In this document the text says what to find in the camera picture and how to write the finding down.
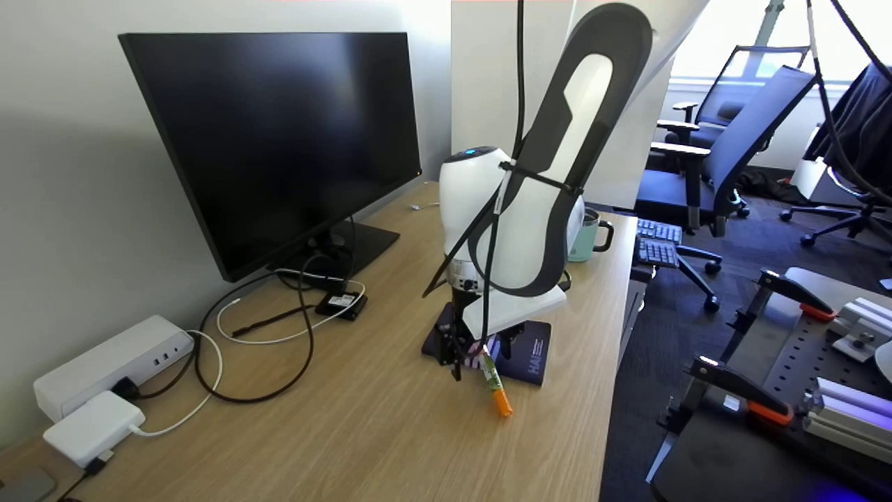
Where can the black computer monitor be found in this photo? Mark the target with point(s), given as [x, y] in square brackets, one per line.
[280, 141]

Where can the blue office chair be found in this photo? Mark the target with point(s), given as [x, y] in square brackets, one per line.
[697, 190]

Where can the small black usb hub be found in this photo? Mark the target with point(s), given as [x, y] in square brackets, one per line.
[342, 304]

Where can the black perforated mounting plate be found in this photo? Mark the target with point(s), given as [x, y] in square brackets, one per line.
[782, 342]

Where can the white power strip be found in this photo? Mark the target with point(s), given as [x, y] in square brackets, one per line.
[137, 356]

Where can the black orange clamp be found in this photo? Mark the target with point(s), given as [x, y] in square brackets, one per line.
[705, 374]

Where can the white adapter box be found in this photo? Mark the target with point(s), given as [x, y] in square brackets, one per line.
[96, 428]

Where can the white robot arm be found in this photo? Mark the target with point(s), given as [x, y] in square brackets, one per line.
[509, 220]

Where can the aluminium extrusion rail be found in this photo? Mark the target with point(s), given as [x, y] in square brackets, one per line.
[850, 418]

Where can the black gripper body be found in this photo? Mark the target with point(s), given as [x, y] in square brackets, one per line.
[452, 338]

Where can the orange marker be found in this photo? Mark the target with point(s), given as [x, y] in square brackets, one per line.
[498, 388]

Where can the teal steel mug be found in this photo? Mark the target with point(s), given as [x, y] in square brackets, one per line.
[592, 239]

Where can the dark purple notebook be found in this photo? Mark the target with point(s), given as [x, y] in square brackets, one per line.
[520, 352]

